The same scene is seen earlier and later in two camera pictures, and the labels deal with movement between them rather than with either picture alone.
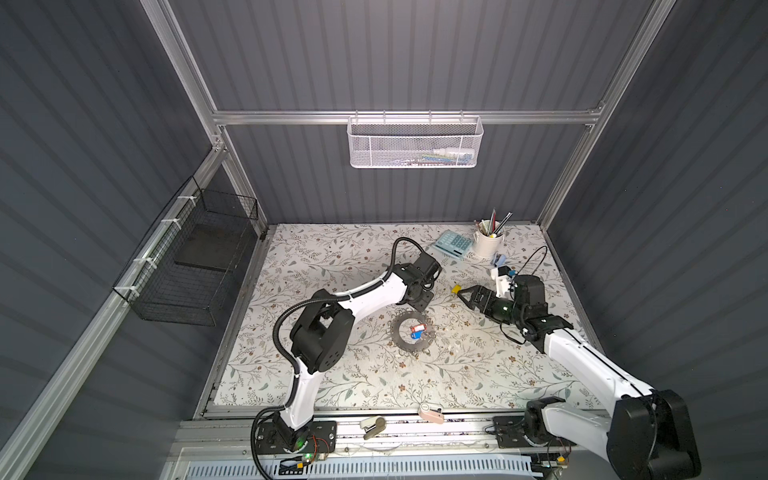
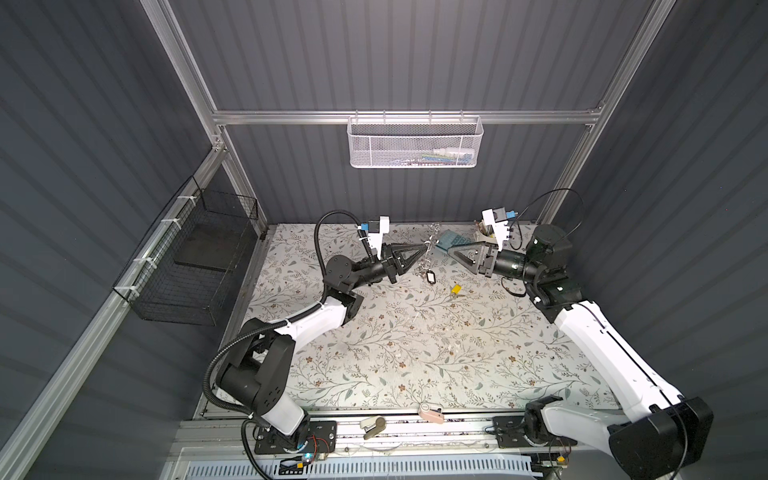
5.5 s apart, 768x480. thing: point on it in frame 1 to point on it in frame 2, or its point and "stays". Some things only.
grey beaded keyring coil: [429, 334] to [425, 264]
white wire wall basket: [415, 141] stays
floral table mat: [447, 353] stays
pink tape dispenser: [426, 413] stays
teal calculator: [454, 244] stays
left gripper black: [421, 306] to [393, 265]
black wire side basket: [184, 272] stays
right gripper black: [490, 297] to [485, 268]
